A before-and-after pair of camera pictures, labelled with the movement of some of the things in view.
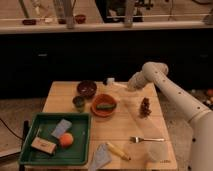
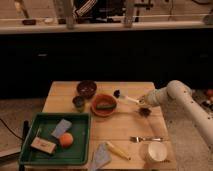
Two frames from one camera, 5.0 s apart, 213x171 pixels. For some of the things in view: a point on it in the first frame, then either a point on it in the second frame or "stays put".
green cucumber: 105,106 stays put
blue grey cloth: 101,157 stays put
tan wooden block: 43,145 stays put
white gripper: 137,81 to 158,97
